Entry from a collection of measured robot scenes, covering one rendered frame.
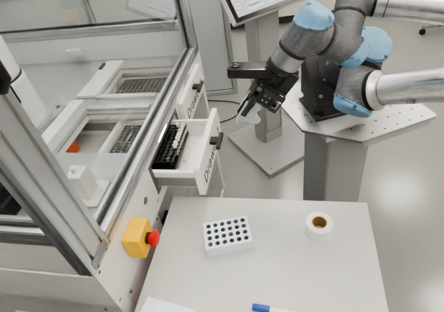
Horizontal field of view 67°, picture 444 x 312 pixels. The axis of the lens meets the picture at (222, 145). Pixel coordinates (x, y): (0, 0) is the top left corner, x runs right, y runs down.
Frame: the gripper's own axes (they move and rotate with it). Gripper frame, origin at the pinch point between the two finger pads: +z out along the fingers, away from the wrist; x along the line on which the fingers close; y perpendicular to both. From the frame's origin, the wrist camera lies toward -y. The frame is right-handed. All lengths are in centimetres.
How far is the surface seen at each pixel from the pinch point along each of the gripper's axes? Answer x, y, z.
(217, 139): -0.2, -1.2, 11.2
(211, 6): 167, -22, 46
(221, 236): -26.4, 8.5, 18.3
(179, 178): -12.8, -7.0, 19.5
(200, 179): -14.5, -2.1, 14.4
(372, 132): 21, 48, -4
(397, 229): 35, 111, 46
